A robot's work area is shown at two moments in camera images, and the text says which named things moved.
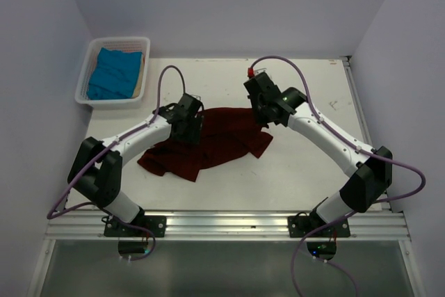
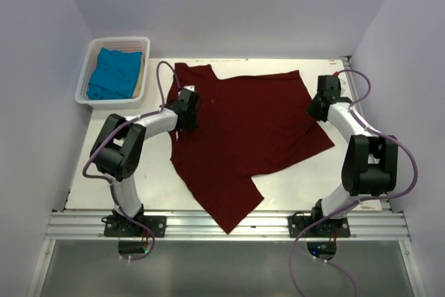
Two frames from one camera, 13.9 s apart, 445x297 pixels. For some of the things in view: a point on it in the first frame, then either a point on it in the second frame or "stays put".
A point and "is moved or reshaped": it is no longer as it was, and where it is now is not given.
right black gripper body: (258, 111) → (312, 108)
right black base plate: (302, 226) stays put
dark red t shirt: (225, 131) is moved or reshaped
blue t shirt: (115, 74) stays put
